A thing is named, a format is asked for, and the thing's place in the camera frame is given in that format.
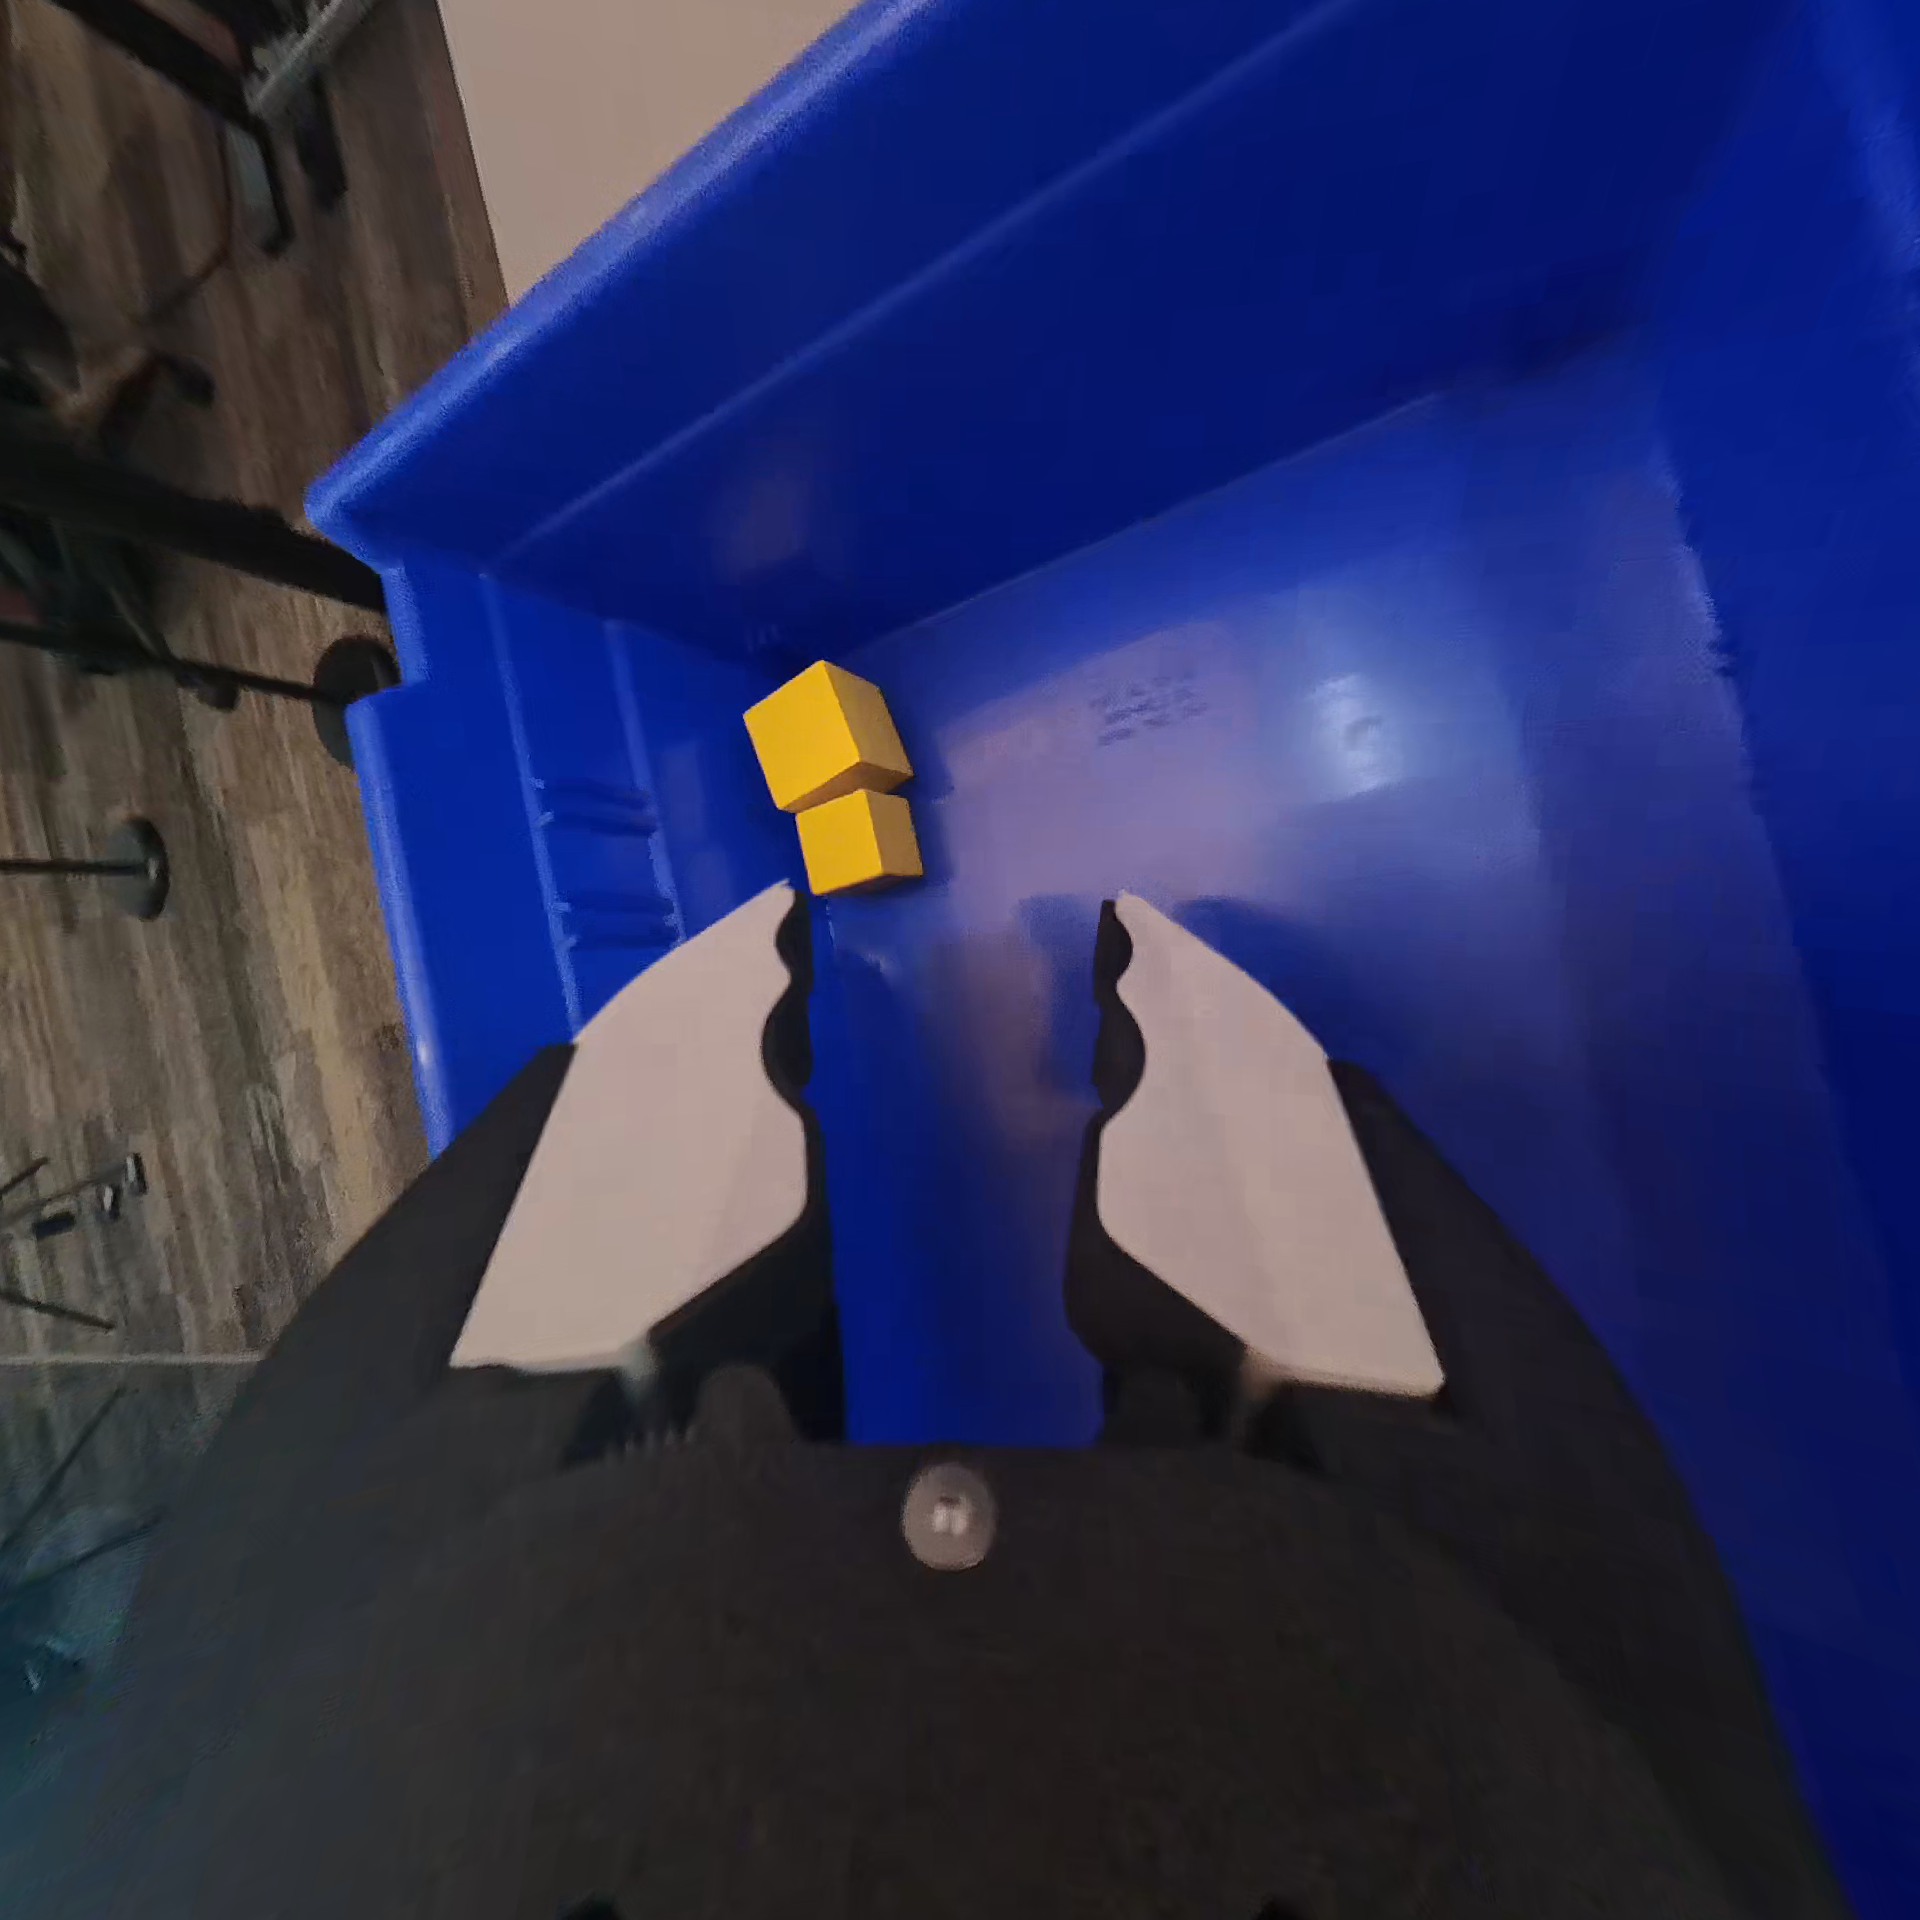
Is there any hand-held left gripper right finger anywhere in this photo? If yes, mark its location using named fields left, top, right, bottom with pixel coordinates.
left=1065, top=891, right=1446, bottom=1442

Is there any black round base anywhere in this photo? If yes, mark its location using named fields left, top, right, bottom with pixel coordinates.
left=311, top=639, right=405, bottom=771

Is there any black metal bar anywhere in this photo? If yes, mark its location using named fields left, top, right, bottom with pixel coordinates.
left=0, top=428, right=389, bottom=616

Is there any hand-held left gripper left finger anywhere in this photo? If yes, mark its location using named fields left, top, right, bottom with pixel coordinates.
left=447, top=882, right=841, bottom=1374

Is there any yellow cube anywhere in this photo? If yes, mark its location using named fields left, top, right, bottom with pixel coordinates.
left=742, top=662, right=917, bottom=811
left=796, top=786, right=928, bottom=897

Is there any blue plastic bin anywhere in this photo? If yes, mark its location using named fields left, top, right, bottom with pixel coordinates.
left=304, top=0, right=1920, bottom=1920

